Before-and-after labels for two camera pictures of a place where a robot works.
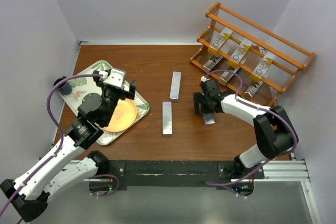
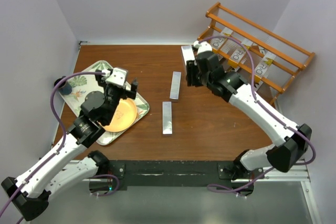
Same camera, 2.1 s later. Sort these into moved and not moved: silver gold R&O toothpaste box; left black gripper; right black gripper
Moved: right black gripper
Not moved: left black gripper; silver gold R&O toothpaste box
